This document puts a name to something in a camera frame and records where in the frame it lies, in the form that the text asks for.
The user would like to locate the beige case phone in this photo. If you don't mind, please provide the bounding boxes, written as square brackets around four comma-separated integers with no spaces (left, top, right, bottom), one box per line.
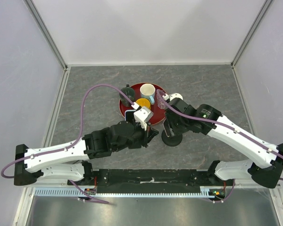
[163,120,172,137]

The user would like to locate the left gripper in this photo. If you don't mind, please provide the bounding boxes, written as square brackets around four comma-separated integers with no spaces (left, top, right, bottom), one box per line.
[114,119,159,152]

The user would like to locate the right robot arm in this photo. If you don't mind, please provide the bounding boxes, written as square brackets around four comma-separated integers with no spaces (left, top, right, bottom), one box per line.
[161,94,283,188]

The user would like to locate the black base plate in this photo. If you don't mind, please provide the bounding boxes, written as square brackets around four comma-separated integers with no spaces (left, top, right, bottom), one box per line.
[76,169,233,194]

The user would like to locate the blue case phone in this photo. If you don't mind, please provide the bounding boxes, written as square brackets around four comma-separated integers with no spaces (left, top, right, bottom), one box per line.
[125,110,136,122]

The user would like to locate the purple cable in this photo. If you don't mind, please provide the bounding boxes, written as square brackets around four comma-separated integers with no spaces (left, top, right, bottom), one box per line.
[157,89,283,204]
[1,84,140,204]

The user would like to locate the black round-base phone stand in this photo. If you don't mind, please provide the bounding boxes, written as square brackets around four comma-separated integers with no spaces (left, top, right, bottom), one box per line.
[161,131,183,147]

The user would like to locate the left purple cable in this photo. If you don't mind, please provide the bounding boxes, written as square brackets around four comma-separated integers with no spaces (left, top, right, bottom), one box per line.
[1,84,140,204]

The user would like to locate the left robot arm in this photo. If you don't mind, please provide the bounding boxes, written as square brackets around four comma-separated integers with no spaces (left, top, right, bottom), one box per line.
[14,121,159,186]

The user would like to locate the slotted cable duct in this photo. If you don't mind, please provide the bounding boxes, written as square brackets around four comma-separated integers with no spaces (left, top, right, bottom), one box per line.
[34,187,215,198]

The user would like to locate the yellow mug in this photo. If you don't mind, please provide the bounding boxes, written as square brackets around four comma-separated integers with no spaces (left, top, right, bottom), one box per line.
[136,98,151,110]

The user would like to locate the light blue mug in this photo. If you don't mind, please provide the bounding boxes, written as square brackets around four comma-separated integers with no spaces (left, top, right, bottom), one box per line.
[140,83,156,105]

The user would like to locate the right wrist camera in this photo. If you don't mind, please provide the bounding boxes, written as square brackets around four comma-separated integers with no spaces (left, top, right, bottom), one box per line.
[162,93,183,103]

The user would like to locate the clear glass cup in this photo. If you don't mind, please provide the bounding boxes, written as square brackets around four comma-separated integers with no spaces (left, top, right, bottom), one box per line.
[157,89,169,110]

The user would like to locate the red round tray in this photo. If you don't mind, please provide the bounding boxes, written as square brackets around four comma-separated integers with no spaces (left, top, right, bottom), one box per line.
[119,82,165,125]

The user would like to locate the dark green mug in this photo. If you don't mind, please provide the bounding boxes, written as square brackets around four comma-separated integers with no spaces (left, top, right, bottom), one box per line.
[119,84,135,107]

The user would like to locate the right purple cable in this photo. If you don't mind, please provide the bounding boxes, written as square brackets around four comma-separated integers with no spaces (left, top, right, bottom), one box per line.
[157,89,283,204]

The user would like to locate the black folding phone stand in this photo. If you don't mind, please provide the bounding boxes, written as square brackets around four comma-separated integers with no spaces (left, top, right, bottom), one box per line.
[128,143,142,149]

